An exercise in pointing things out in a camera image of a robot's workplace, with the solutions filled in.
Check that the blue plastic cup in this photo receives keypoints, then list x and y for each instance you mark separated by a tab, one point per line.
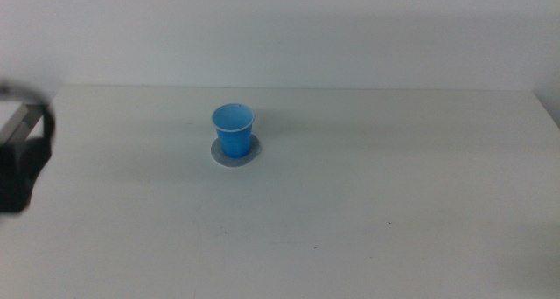
234	133

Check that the round grey cup mat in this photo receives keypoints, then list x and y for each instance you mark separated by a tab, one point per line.
254	152

